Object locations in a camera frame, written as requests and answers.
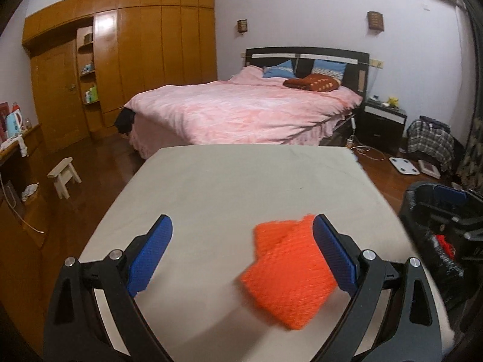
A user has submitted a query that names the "light blue kettle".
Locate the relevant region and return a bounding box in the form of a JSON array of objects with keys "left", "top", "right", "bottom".
[{"left": 5, "top": 110, "right": 24, "bottom": 136}]

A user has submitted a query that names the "white and red scale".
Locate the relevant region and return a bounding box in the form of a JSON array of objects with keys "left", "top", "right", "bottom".
[{"left": 418, "top": 160, "right": 441, "bottom": 179}]

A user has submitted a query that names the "white floor cable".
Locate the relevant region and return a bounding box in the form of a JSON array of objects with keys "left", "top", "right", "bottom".
[{"left": 355, "top": 145, "right": 386, "bottom": 161}]

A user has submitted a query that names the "red box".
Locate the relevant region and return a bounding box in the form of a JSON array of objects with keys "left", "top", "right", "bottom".
[{"left": 0, "top": 102, "right": 10, "bottom": 140}]

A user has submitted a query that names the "wooden wardrobe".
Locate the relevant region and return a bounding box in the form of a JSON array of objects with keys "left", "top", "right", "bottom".
[{"left": 22, "top": 0, "right": 219, "bottom": 142}]

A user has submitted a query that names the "white bathroom scale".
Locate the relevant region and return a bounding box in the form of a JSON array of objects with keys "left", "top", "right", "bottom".
[{"left": 389, "top": 156, "right": 420, "bottom": 175}]

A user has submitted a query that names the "pink blanket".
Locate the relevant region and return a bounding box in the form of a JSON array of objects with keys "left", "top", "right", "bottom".
[{"left": 124, "top": 65, "right": 363, "bottom": 146}]

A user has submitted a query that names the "wooden side desk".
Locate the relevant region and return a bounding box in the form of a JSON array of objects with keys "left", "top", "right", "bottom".
[{"left": 0, "top": 124, "right": 53, "bottom": 249}]

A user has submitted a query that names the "patterned curtain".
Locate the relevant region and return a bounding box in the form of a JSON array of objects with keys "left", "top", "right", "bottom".
[{"left": 455, "top": 117, "right": 483, "bottom": 189}]

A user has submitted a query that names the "white wooden stool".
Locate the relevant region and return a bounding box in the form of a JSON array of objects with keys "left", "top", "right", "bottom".
[{"left": 47, "top": 157, "right": 82, "bottom": 199}]

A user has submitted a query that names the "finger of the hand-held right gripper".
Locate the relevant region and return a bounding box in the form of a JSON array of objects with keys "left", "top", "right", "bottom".
[
  {"left": 414, "top": 203, "right": 483, "bottom": 243},
  {"left": 433, "top": 184, "right": 483, "bottom": 219}
]

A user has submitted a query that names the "white desk cable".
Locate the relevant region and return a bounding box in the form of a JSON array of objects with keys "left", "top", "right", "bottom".
[{"left": 0, "top": 181, "right": 46, "bottom": 234}]

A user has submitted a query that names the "black trash bin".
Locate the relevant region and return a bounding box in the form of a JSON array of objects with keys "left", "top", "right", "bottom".
[{"left": 398, "top": 181, "right": 483, "bottom": 306}]

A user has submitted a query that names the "dark red patterned pillow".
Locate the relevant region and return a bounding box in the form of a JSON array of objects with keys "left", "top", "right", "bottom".
[{"left": 283, "top": 74, "right": 342, "bottom": 93}]

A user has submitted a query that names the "plaid cloth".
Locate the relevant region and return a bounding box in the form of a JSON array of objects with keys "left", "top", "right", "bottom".
[{"left": 407, "top": 119, "right": 455, "bottom": 174}]

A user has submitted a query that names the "black cloth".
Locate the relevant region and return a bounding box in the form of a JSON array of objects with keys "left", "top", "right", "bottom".
[{"left": 115, "top": 107, "right": 136, "bottom": 134}]

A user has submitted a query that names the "blue pillow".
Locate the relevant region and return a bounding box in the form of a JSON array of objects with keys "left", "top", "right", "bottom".
[
  {"left": 312, "top": 59, "right": 348, "bottom": 81},
  {"left": 262, "top": 59, "right": 296, "bottom": 79}
]

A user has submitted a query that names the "dark wooden bed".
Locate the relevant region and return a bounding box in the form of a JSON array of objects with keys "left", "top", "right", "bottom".
[{"left": 117, "top": 47, "right": 370, "bottom": 159}]

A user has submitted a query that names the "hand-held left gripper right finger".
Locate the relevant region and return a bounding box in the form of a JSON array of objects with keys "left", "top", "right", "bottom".
[{"left": 312, "top": 213, "right": 443, "bottom": 362}]

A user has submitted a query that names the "dark nightstand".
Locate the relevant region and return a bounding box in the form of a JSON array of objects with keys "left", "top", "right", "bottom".
[{"left": 357, "top": 98, "right": 408, "bottom": 155}]

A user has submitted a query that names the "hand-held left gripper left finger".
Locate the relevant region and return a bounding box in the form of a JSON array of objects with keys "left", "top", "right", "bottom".
[{"left": 42, "top": 214, "right": 174, "bottom": 362}]

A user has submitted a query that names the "orange cloth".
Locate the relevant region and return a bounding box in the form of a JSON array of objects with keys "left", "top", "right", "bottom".
[{"left": 241, "top": 214, "right": 338, "bottom": 330}]

